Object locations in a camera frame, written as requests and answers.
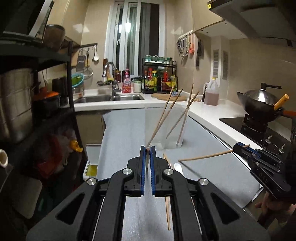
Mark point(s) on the black condiment rack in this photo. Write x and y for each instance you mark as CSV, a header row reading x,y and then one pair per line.
x,y
159,76

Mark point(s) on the white jar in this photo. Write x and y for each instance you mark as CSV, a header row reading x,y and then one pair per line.
x,y
137,85

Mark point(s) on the white trash bin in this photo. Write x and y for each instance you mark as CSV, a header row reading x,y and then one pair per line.
x,y
91,167

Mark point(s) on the plastic oil jug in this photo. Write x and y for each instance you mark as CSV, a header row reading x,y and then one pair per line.
x,y
212,93

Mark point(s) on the black cleaver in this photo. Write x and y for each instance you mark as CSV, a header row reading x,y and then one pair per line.
x,y
199,52

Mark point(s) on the window frame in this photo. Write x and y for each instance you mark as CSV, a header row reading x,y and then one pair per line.
x,y
135,29

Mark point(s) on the stainless steel sink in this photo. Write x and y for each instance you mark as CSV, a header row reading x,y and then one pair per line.
x,y
103,98

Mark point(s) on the wooden chopstick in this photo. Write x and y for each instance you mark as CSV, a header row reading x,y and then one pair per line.
x,y
148,146
207,156
165,114
182,114
185,115
167,199

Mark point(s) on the yellow wok spatula handle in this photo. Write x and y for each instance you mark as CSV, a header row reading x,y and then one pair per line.
x,y
281,102

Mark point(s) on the large steel pot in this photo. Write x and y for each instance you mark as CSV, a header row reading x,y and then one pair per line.
x,y
16,93

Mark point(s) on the clear plastic utensil holder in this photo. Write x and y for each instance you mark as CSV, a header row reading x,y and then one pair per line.
x,y
160,141

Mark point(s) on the hanging scissors and tools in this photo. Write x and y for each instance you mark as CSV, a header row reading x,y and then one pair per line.
x,y
182,46

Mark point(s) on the hanging white ladle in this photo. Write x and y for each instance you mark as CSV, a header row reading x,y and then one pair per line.
x,y
95,56

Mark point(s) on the black gas stove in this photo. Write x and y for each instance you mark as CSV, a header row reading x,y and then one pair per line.
x,y
262,135

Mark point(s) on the green and blue basins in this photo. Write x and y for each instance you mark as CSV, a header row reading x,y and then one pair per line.
x,y
77,79

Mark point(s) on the hanging orange peeler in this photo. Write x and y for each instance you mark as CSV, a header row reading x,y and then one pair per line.
x,y
191,44

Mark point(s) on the brown bowl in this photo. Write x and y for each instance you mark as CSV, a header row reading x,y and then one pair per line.
x,y
53,37

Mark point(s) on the person hand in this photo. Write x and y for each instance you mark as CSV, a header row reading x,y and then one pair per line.
x,y
273,209

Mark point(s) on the black wok with lid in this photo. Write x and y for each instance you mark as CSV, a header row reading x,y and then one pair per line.
x,y
259,103

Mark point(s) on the pink dish soap bottle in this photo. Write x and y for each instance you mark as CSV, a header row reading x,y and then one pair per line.
x,y
127,83

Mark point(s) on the orange pot lid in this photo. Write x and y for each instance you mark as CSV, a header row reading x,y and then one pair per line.
x,y
43,94

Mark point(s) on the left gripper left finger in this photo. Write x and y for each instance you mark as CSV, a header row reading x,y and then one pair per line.
x,y
95,210

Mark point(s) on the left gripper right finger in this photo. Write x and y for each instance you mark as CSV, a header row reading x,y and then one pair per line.
x,y
200,210

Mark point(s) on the hanging metal grater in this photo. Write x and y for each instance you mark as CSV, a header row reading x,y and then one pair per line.
x,y
81,59

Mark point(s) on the red jar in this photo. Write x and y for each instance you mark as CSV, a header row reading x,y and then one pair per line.
x,y
118,76

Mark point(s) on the chrome kitchen faucet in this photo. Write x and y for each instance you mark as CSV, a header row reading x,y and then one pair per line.
x,y
109,74

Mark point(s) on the white cup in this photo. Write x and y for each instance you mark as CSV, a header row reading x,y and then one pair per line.
x,y
3,158

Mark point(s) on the range hood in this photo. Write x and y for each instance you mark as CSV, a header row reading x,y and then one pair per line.
x,y
272,22

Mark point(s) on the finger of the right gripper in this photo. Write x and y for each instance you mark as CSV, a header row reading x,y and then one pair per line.
x,y
245,151

